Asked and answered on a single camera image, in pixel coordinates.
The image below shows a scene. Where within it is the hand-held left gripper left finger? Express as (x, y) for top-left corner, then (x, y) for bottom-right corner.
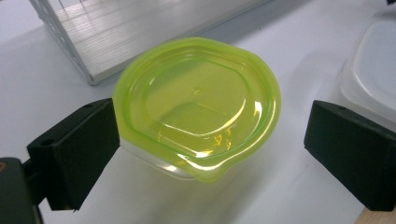
(21, 98), (121, 212)

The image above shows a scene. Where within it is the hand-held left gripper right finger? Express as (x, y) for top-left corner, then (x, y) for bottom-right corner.
(304, 100), (396, 213)

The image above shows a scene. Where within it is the white square lidded container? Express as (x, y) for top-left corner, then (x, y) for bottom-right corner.
(339, 21), (396, 132)

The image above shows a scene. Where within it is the round container with green lid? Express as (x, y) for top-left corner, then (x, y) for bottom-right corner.
(112, 36), (282, 183)

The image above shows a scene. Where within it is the white wire rack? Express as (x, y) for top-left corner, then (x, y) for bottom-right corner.
(29, 0), (275, 87)

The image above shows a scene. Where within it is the wooden table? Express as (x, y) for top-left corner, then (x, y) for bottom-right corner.
(354, 206), (396, 224)

